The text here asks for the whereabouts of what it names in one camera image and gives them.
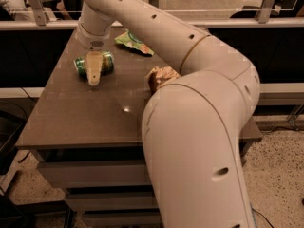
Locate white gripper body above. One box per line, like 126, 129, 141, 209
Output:
75, 23, 111, 51

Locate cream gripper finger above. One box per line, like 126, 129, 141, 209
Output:
85, 51, 103, 86

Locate green soda can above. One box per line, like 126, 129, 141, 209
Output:
74, 51, 114, 76

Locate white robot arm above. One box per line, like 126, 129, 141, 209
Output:
78, 0, 259, 228

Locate green snack bag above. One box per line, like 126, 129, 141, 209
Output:
114, 30, 154, 56

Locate black office chair left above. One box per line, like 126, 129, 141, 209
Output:
42, 0, 83, 20

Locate black office chair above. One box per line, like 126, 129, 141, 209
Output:
232, 0, 304, 23
42, 0, 83, 20

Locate brown Late July chip bag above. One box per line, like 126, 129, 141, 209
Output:
146, 66, 180, 94

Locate grey drawer cabinet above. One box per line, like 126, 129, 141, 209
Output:
15, 28, 263, 228

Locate seated person in background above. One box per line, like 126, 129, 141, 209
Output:
0, 0, 74, 22

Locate black office chair right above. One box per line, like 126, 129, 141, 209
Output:
232, 0, 304, 23

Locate metal railing post left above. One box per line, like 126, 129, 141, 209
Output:
28, 0, 48, 26

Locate metal railing post right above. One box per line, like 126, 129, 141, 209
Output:
256, 0, 275, 24

